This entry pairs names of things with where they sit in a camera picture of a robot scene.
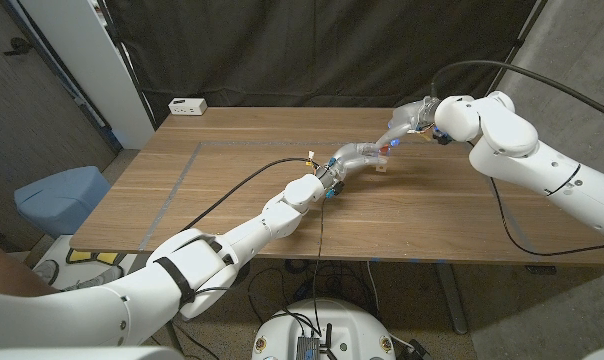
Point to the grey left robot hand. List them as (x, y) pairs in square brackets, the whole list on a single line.
[(349, 156)]

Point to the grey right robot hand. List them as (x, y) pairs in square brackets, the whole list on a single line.
[(412, 117)]

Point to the small red-capped bottle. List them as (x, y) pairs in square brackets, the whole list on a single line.
[(381, 167)]

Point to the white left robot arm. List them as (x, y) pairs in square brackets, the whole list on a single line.
[(202, 265)]

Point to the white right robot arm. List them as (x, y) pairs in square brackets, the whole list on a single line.
[(522, 145)]

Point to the black backdrop cloth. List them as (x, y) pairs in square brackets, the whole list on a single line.
[(307, 50)]

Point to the black backdrop stand pole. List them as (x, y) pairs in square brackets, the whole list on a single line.
[(130, 67), (518, 42)]

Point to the wooden table panel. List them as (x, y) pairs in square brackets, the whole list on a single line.
[(184, 175)]

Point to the white robot torso base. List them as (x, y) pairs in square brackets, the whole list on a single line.
[(352, 325)]

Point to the white power strip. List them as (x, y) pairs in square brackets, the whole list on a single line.
[(187, 106)]

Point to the white table leg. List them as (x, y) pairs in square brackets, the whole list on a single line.
[(452, 300)]

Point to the grey electronics module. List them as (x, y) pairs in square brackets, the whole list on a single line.
[(308, 348)]

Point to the black backdrop stand foot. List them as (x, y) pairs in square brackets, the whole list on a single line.
[(541, 270)]

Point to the yellow black hazard strip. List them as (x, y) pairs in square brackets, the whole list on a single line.
[(94, 257)]

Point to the blue padded bin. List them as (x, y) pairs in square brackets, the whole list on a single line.
[(62, 200)]

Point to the white sneaker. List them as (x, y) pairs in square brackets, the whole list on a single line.
[(44, 272)]

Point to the person's bare leg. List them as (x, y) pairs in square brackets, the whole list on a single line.
[(7, 277)]

